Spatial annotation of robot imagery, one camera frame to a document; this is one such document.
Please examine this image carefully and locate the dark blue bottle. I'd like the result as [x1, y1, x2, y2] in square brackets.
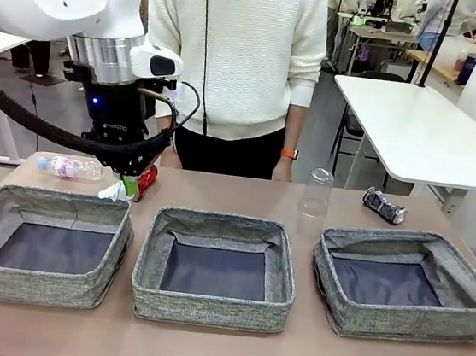
[457, 50, 476, 85]

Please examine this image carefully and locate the clear bottle with pink label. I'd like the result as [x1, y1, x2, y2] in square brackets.
[34, 153, 107, 184]

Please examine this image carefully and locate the black tripod base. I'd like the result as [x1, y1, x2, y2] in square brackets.
[19, 70, 68, 89]

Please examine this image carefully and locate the person in white coat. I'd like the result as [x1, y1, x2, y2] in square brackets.
[8, 36, 53, 79]

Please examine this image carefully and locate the person's left forearm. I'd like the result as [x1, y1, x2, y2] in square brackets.
[279, 58, 326, 153]

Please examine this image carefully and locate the white tissue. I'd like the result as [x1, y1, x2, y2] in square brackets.
[97, 178, 135, 205]

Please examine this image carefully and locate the person's left hand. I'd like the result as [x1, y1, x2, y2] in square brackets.
[271, 155, 296, 184]

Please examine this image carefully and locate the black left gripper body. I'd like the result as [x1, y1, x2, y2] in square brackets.
[56, 61, 180, 154]

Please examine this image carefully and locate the person in light blue shirt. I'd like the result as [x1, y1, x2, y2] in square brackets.
[415, 0, 476, 58]

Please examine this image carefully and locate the person's right hand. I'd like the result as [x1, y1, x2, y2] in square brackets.
[160, 132, 185, 169]

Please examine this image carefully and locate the crushed dark can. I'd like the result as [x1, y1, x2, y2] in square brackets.
[360, 184, 411, 227]

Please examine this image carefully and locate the grey fabric basket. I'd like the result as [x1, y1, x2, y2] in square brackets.
[303, 219, 476, 353]
[0, 183, 138, 316]
[126, 203, 304, 337]

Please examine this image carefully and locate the wooden top desk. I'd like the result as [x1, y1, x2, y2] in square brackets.
[402, 46, 476, 92]

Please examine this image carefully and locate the clear storage box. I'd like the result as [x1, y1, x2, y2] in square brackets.
[437, 35, 474, 79]

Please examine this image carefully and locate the thin black cord on sweater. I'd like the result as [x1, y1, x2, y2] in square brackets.
[188, 0, 223, 137]

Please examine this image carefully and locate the person in white sweater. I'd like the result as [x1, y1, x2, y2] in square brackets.
[129, 0, 333, 185]

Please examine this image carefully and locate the large white table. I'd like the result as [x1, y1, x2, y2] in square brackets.
[320, 73, 476, 219]

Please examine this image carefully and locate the black stand pole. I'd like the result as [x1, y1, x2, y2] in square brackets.
[417, 0, 461, 91]

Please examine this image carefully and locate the clear plastic cup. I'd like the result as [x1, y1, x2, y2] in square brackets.
[297, 166, 336, 219]

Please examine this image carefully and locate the crushed red can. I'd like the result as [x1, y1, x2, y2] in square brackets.
[134, 163, 160, 201]

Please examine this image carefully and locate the metal frame table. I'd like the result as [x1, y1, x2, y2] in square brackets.
[342, 22, 423, 83]

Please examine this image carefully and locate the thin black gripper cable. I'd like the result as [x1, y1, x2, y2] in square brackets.
[133, 75, 203, 138]

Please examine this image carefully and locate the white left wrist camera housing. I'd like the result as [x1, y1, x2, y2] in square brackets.
[126, 38, 186, 83]

